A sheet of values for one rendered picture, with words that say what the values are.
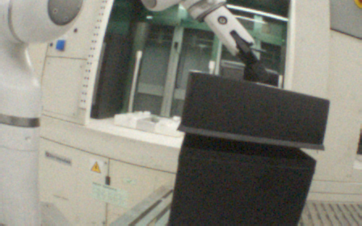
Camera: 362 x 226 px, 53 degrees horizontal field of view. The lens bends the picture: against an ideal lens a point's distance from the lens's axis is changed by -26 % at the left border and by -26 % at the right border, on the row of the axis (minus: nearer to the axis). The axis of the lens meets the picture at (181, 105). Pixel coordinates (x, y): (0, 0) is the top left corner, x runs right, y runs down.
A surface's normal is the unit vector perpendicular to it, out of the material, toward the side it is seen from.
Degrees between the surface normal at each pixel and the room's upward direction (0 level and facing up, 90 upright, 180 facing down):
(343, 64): 90
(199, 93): 90
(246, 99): 90
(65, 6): 91
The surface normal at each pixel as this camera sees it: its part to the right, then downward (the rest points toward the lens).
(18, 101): 0.54, 0.06
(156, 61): -0.18, 0.03
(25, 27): -0.34, 0.64
